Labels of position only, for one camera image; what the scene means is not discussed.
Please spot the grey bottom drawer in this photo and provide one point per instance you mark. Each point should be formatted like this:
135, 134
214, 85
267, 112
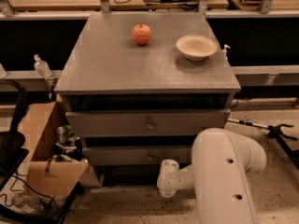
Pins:
128, 183

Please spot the white paper bowl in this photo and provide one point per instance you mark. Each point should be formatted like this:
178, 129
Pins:
196, 47

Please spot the grey top drawer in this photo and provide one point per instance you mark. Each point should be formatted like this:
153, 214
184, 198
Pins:
135, 123

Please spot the grey drawer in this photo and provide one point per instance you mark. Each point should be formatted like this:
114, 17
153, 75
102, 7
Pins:
135, 123
128, 183
137, 155

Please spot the black chair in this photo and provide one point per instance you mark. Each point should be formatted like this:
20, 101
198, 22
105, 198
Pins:
11, 151

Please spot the black stand with metal pole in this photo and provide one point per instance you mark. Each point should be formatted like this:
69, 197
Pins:
278, 134

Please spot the small white pump bottle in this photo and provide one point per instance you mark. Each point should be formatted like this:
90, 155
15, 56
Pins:
225, 51

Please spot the clutter inside cardboard box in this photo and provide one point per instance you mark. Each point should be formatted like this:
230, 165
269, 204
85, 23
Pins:
67, 146

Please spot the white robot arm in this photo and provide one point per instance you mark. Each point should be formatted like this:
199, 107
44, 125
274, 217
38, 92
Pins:
221, 162

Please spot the grey wooden drawer cabinet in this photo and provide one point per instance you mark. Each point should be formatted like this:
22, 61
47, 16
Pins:
108, 71

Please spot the grey middle drawer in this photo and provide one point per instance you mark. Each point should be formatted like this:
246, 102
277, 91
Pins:
137, 155

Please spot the clear sanitizer bottle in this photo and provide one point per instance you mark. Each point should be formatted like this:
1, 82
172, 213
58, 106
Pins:
41, 67

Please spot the brown cardboard box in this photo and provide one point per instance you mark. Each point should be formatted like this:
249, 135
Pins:
45, 175

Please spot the red apple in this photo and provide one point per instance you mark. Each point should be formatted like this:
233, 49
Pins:
141, 34

